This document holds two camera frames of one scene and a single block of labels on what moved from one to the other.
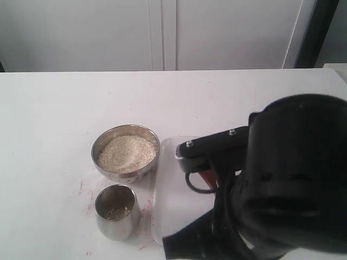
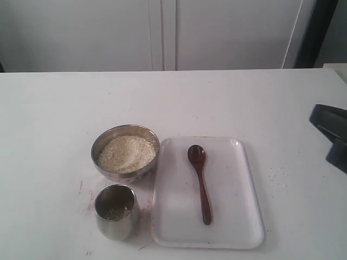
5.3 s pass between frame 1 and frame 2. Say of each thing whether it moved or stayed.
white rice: stayed
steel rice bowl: stayed
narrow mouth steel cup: stayed
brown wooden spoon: moved
